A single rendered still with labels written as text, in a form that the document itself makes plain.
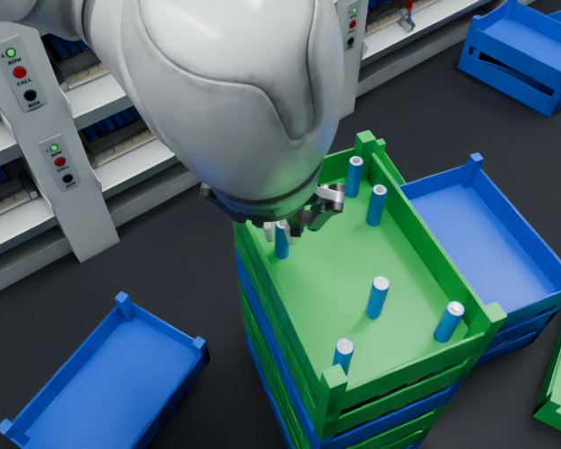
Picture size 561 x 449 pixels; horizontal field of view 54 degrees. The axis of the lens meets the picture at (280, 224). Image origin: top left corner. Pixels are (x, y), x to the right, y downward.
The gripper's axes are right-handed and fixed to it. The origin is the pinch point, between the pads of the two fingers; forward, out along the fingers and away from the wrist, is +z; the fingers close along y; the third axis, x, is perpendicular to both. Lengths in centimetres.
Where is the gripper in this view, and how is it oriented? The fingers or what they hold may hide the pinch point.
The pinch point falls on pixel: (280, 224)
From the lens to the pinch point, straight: 61.2
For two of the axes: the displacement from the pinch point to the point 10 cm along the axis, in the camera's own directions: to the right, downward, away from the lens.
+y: 9.9, 1.1, -0.8
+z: 0.6, 2.3, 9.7
